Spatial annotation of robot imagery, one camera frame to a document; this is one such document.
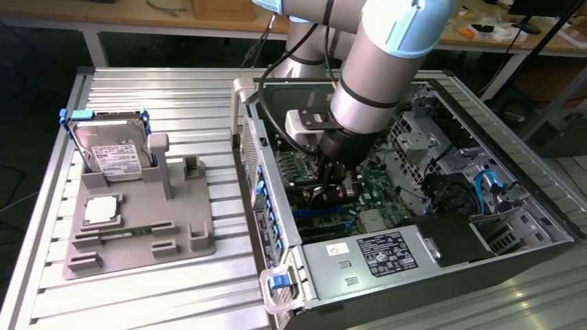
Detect black monitor stand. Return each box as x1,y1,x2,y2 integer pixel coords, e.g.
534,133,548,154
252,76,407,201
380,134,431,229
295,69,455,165
506,0,552,34

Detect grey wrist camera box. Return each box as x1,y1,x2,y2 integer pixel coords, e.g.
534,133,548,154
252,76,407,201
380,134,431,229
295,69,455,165
283,109,343,153

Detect black equipment box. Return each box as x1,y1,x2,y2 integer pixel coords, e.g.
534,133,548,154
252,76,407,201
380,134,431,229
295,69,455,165
518,109,587,160

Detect blue SATA wire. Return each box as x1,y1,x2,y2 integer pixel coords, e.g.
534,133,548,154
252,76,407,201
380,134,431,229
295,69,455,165
474,167,500,216

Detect grey power supply unit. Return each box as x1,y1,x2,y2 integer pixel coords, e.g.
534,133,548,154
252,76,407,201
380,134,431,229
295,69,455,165
300,228,444,300

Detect green motherboard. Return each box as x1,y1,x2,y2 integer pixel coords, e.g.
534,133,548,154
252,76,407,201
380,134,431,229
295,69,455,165
274,137,427,238

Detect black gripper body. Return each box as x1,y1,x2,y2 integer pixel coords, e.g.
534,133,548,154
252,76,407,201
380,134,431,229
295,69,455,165
318,129,376,173

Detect grey 3D-printed parts rack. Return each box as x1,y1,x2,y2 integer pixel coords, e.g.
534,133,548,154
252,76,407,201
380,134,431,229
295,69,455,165
61,133,218,281

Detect brown cardboard box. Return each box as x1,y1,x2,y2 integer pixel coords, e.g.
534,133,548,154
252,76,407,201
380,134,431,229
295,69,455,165
192,0,256,23

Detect metal disk bay cage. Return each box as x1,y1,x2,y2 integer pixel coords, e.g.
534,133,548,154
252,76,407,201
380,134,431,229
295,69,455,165
388,96,464,169

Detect grey hanging cable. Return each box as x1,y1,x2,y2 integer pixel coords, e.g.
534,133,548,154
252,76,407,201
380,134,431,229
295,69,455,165
242,13,278,69

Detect green RAM stick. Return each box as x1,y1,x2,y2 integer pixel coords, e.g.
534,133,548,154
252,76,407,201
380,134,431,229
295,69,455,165
97,225,156,239

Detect graphics card with metal bracket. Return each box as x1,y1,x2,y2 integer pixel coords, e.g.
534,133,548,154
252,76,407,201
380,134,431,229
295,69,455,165
286,171,366,212

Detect wooden desk with white frame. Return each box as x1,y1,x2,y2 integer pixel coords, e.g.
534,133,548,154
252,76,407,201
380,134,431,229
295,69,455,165
0,0,587,69

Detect black open PC case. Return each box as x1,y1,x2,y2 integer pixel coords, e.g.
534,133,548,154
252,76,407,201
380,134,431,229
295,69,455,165
231,77,587,330

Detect blue expansion slot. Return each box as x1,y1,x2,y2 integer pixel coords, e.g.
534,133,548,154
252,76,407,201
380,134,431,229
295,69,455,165
292,203,360,218

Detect white plastic part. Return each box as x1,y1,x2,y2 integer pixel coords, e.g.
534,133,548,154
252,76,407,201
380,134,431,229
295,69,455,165
471,23,524,43

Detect silver CPU chip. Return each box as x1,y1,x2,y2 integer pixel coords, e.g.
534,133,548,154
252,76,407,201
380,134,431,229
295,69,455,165
84,197,123,226

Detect hard disk in blue caddy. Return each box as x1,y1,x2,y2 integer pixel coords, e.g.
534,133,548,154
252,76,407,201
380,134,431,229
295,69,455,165
57,107,153,184

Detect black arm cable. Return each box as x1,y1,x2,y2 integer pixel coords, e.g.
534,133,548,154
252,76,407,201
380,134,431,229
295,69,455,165
256,0,339,156

